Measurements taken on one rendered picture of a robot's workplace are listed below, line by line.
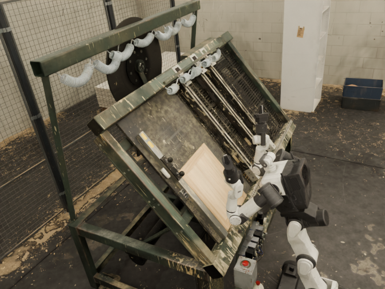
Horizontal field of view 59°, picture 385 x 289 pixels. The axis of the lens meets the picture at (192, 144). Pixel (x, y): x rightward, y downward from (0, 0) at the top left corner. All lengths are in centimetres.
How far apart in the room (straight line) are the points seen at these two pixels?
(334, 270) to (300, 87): 348
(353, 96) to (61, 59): 512
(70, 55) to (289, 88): 450
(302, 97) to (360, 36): 169
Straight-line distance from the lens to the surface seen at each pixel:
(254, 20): 766
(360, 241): 392
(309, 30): 589
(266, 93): 389
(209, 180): 261
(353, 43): 728
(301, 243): 267
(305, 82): 614
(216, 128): 286
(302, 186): 227
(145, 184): 217
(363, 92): 643
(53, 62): 231
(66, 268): 390
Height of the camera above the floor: 270
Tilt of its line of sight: 30 degrees down
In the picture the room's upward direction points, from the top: 6 degrees counter-clockwise
